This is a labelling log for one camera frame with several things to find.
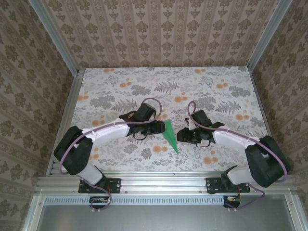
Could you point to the black power connector box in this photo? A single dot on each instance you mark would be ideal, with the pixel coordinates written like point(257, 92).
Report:
point(234, 204)
point(96, 203)

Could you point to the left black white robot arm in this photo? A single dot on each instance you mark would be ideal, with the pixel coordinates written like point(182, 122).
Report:
point(72, 154)

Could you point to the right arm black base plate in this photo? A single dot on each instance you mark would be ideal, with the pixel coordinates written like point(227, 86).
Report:
point(211, 185)

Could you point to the floral table cover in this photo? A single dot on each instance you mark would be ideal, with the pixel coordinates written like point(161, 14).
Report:
point(144, 79)

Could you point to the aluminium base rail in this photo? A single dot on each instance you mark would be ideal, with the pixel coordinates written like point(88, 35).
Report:
point(163, 184)

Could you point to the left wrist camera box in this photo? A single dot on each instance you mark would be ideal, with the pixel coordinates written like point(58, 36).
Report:
point(146, 110)

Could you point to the aluminium table side rail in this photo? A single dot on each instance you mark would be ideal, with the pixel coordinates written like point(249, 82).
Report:
point(263, 108)
point(70, 108)

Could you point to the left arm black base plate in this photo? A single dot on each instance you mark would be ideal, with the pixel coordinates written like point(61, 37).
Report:
point(115, 185)

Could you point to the green paper sheet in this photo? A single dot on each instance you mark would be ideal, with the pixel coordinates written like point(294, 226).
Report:
point(170, 137)

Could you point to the aluminium frame post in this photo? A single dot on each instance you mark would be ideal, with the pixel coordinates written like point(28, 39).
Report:
point(57, 36)
point(265, 36)

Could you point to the grey metal panel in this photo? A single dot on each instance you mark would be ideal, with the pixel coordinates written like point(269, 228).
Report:
point(156, 219)

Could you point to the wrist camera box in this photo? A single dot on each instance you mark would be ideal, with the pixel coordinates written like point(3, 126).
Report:
point(199, 118)
point(146, 110)

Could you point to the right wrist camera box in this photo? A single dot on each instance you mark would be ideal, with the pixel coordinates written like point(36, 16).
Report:
point(199, 118)

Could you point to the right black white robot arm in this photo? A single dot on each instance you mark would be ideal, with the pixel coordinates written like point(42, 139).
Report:
point(267, 163)

